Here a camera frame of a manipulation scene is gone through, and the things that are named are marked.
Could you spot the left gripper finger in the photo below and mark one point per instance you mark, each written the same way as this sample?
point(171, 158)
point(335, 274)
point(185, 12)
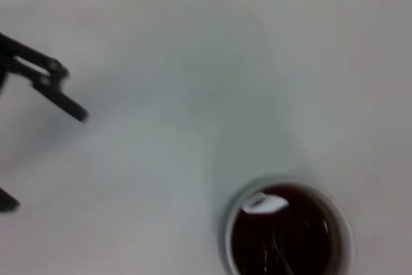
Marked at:
point(8, 203)
point(54, 89)

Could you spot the grey ceramic mug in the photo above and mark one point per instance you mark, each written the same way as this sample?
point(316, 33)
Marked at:
point(231, 230)

